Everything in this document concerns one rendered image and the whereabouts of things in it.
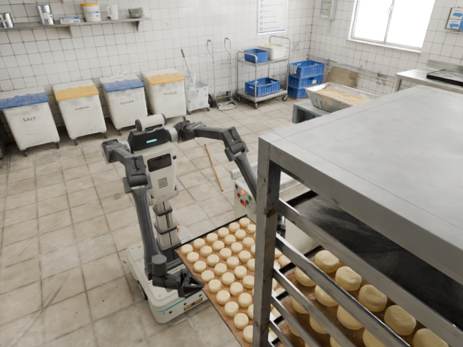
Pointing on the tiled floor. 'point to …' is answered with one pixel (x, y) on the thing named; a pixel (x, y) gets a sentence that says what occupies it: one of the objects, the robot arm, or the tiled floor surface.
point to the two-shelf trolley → (268, 76)
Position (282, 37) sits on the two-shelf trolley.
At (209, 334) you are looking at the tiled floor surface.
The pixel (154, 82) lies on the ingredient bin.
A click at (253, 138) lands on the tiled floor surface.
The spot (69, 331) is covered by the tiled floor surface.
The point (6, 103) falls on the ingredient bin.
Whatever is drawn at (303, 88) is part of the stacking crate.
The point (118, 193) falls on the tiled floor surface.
